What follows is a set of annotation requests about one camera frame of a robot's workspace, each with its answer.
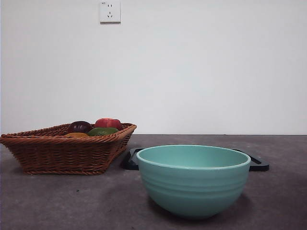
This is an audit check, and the brown fuzzy kiwi fruit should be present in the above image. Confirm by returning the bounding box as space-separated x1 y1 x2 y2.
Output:
64 132 90 138

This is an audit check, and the teal ribbed bowl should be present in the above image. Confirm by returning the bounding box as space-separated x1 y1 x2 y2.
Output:
136 144 251 219

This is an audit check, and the red apple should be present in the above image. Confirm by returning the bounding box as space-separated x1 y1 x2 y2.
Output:
94 117 122 131

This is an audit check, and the green avocado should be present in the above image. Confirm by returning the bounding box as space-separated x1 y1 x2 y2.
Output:
87 127 120 137

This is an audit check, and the dark purple fruit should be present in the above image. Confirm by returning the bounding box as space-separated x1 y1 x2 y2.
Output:
67 120 93 134

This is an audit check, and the brown wicker basket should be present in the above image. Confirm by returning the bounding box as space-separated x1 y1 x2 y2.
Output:
0 122 138 175

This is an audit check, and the dark rectangular tray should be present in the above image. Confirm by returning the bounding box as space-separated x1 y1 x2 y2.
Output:
123 148 270 172

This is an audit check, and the white wall socket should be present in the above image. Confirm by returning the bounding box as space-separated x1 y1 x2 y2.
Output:
99 0 121 24

